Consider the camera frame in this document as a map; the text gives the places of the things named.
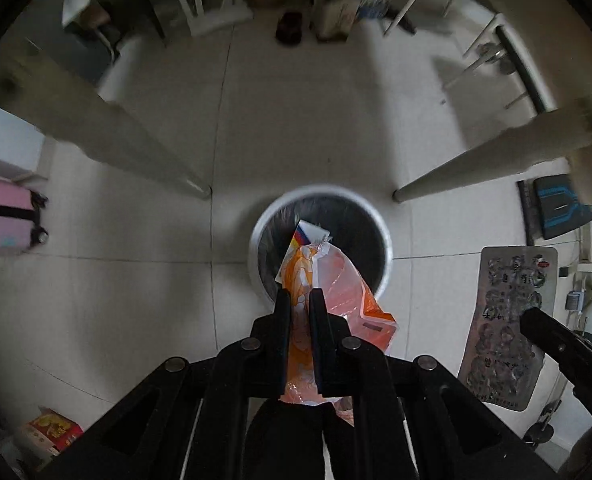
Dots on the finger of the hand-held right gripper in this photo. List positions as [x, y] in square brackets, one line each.
[561, 345]

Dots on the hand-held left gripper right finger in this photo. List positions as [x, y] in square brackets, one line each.
[317, 340]

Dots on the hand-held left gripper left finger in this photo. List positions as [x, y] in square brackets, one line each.
[285, 340]

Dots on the orange snack bag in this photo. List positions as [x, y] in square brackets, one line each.
[346, 290]

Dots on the white round trash bin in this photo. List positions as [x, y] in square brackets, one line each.
[363, 225]

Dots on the grey power adapter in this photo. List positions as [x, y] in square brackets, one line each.
[575, 301]

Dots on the silver printed foil sheet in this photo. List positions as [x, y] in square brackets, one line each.
[506, 310]

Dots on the metal dumbbell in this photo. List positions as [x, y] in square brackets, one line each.
[538, 434]

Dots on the black board with blue lines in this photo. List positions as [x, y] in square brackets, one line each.
[556, 205]

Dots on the red printed cardboard box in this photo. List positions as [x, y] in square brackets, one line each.
[55, 430]

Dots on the pink suitcase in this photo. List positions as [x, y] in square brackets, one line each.
[0, 220]

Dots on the dark shoes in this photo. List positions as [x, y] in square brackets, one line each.
[288, 27]

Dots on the white printed carton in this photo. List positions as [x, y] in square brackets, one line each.
[336, 15]

